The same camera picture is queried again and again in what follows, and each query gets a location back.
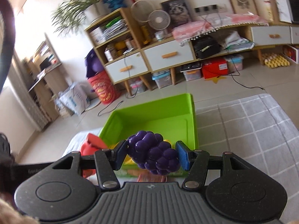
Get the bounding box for white paper bag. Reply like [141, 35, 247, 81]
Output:
[54, 83, 90, 115]

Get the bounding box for black bag on shelf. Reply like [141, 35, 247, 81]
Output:
[192, 35, 221, 59]

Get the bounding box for pink cloth on sideboard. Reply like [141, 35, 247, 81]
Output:
[172, 13, 269, 44]

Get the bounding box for large pink pig toy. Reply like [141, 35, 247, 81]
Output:
[79, 132, 109, 179]

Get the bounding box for small white desk fan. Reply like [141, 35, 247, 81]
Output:
[148, 10, 171, 41]

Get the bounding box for white checked tablecloth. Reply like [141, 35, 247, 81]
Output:
[63, 93, 299, 224]

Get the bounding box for potted green plant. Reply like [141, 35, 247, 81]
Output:
[52, 0, 103, 35]

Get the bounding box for green plastic storage box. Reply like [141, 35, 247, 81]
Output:
[98, 93, 200, 177]

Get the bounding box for egg tray on floor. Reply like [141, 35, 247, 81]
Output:
[262, 53, 290, 68]

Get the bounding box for red printed bucket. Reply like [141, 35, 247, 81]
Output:
[87, 70, 121, 105]

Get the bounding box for framed cat picture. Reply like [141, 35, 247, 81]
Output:
[161, 0, 194, 28]

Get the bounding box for purple toy grapes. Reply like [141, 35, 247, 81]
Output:
[127, 130, 181, 175]

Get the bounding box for wooden sideboard with drawers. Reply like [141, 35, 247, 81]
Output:
[85, 8, 298, 85]

